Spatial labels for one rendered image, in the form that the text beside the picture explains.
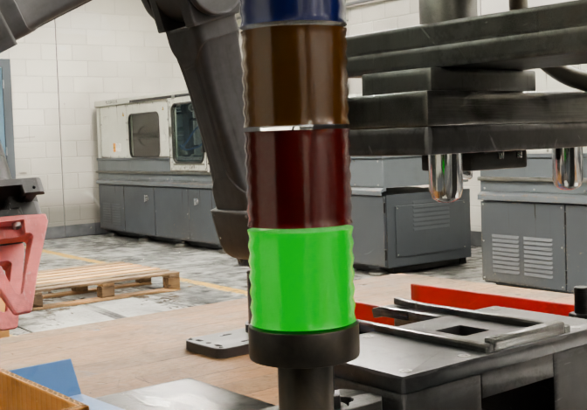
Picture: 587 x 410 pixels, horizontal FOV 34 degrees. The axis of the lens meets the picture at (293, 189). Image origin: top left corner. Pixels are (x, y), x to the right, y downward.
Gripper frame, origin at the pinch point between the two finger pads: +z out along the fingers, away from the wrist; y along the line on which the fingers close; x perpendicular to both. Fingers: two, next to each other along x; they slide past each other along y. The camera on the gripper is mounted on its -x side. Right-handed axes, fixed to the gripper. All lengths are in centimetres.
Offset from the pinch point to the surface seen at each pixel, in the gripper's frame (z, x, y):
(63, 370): 5.6, 2.4, 0.5
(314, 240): 14.7, -9.3, 45.6
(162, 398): 10.4, 7.7, 4.3
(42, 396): 10.5, -6.0, 14.2
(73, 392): 7.5, 2.7, 0.5
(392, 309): 11.0, 21.1, 17.8
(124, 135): -465, 547, -796
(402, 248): -145, 520, -435
